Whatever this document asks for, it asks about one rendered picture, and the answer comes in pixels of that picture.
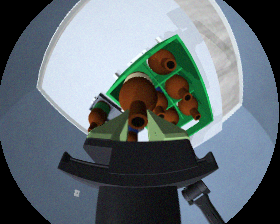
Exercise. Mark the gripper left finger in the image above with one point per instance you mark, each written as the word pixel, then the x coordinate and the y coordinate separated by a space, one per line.
pixel 113 129

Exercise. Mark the green bottle crate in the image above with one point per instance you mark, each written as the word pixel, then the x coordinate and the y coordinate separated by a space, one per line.
pixel 187 69

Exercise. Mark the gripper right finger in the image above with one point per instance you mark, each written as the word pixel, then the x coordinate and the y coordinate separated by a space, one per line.
pixel 164 129

